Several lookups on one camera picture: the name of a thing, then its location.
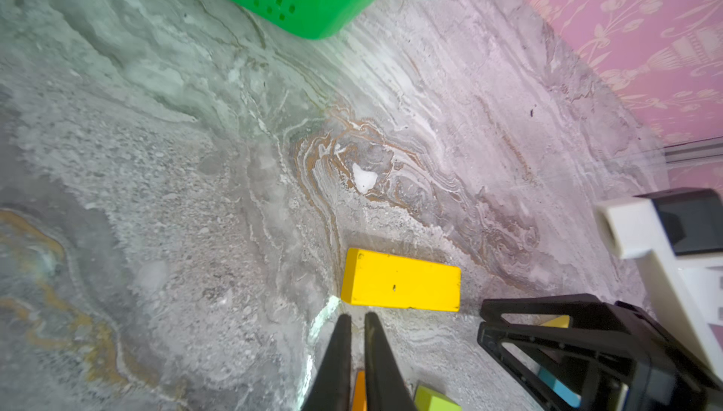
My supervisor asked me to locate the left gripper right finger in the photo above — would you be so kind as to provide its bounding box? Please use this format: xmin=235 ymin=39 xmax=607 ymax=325
xmin=365 ymin=312 xmax=417 ymax=411

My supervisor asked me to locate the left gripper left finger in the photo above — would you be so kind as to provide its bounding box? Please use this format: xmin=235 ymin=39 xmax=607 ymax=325
xmin=301 ymin=314 xmax=352 ymax=411

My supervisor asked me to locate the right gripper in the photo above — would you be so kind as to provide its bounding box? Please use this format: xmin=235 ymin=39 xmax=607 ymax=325
xmin=477 ymin=294 xmax=722 ymax=410

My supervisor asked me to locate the orange block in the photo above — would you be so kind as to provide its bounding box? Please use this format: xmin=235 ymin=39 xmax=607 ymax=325
xmin=350 ymin=371 xmax=367 ymax=411

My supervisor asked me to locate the light green block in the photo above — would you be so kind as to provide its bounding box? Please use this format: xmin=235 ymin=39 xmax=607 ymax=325
xmin=414 ymin=386 xmax=462 ymax=411

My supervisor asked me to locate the yellow block top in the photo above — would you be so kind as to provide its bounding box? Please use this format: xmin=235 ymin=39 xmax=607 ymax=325
xmin=341 ymin=248 xmax=461 ymax=312

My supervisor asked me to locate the yellow block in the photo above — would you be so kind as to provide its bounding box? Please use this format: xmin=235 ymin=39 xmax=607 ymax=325
xmin=541 ymin=315 xmax=572 ymax=328
xmin=341 ymin=248 xmax=461 ymax=312

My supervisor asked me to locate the yellow block right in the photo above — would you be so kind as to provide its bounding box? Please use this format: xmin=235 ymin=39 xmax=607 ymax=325
xmin=541 ymin=315 xmax=572 ymax=328

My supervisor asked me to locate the teal block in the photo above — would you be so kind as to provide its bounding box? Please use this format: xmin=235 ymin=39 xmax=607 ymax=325
xmin=538 ymin=368 xmax=581 ymax=408

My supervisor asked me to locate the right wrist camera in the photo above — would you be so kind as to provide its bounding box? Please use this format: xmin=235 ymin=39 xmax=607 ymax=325
xmin=593 ymin=188 xmax=722 ymax=375

